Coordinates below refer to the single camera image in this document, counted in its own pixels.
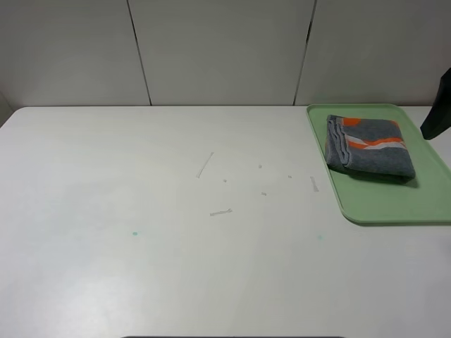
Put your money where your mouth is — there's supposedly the grey towel with orange pattern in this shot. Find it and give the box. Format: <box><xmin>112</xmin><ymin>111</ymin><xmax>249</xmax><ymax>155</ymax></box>
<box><xmin>324</xmin><ymin>115</ymin><xmax>416</xmax><ymax>182</ymax></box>

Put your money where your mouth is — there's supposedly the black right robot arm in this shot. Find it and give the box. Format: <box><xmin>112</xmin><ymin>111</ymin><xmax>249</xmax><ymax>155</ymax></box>
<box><xmin>420</xmin><ymin>68</ymin><xmax>451</xmax><ymax>140</ymax></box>

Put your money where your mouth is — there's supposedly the green plastic tray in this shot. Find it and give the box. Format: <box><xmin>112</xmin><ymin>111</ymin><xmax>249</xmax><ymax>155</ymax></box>
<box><xmin>307</xmin><ymin>104</ymin><xmax>450</xmax><ymax>224</ymax></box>

